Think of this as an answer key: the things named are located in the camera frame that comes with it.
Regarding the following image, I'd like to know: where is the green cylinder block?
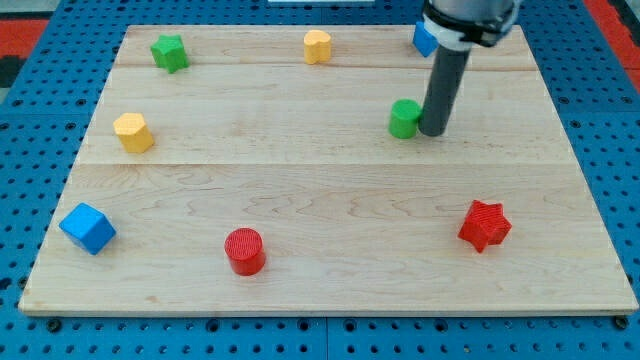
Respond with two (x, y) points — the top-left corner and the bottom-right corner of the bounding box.
(388, 99), (422, 139)

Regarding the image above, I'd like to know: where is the red star block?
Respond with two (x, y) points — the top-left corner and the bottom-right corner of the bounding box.
(458, 200), (512, 253)

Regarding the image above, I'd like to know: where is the green star block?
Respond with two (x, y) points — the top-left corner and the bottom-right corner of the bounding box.
(150, 35), (189, 74)

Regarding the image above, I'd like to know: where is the light wooden board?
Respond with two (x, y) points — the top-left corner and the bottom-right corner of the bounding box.
(19, 25), (638, 317)

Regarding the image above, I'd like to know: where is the red cylinder block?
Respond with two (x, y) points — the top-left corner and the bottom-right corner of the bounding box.
(224, 228), (266, 276)

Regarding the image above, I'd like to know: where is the yellow heart block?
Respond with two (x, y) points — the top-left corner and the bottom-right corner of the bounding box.
(303, 29), (332, 65)

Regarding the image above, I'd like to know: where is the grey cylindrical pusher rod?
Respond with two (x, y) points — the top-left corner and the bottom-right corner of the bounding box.
(418, 46), (470, 137)

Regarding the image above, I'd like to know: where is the blue block behind rod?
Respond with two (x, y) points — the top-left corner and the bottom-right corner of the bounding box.
(412, 21), (439, 57)

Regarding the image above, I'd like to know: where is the yellow hexagon block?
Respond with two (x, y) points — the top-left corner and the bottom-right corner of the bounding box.
(113, 113), (155, 153)

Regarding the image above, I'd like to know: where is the blue cube block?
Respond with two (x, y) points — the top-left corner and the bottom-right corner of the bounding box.
(59, 203), (116, 255)

